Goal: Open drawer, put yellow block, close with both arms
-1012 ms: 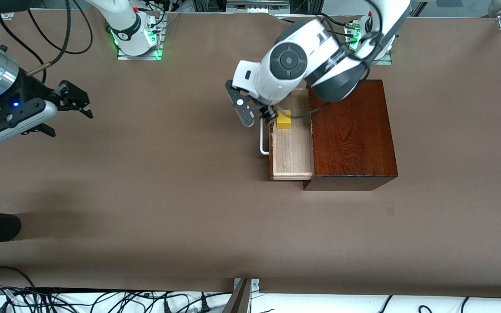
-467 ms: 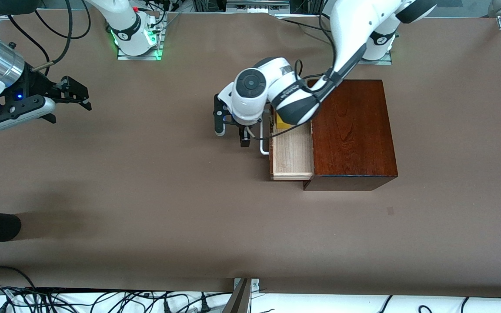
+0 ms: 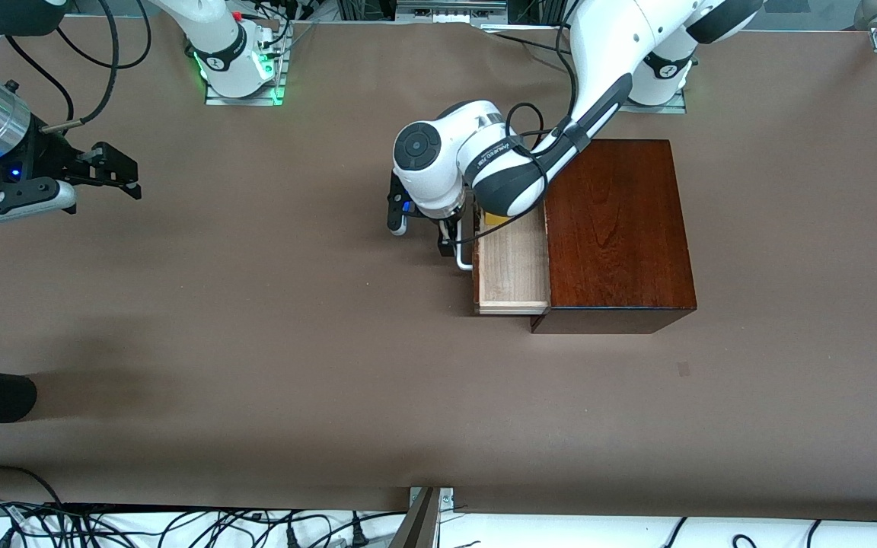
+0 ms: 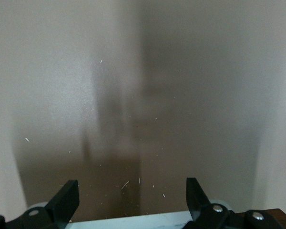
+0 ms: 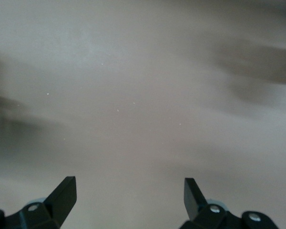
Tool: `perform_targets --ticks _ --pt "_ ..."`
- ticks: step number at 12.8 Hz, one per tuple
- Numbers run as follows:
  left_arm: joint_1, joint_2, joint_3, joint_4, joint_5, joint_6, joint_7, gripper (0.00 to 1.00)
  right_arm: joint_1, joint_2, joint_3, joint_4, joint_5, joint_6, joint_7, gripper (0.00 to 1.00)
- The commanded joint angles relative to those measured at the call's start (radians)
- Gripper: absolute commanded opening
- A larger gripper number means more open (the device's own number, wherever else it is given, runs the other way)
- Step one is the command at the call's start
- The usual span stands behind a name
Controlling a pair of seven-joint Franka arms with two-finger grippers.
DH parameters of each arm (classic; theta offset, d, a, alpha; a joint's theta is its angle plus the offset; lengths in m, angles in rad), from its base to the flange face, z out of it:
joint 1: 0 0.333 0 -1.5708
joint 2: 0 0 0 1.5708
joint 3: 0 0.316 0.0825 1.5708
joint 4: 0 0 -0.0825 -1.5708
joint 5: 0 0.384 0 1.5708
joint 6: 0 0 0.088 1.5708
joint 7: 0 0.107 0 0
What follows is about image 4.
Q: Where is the white metal drawer handle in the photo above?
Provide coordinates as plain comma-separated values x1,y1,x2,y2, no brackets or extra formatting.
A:
28,201,232,229

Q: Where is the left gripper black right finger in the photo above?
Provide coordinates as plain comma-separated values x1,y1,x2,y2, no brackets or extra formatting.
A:
183,177,286,229

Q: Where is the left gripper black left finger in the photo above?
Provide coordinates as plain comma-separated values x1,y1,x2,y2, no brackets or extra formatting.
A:
0,179,80,229

